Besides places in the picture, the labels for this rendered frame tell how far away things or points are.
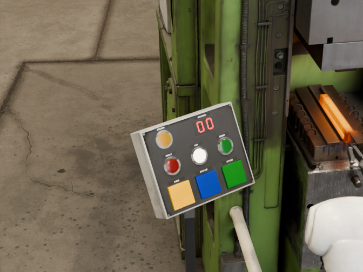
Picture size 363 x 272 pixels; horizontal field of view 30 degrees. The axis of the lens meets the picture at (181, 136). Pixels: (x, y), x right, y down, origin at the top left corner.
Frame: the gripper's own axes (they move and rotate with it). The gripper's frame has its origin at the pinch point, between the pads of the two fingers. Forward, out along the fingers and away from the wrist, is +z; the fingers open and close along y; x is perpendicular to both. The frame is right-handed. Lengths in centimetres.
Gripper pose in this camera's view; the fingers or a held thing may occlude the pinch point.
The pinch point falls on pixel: (355, 142)
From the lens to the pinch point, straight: 237.6
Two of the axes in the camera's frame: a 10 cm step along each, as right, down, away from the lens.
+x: -0.3, -8.5, -5.3
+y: 9.9, -0.9, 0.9
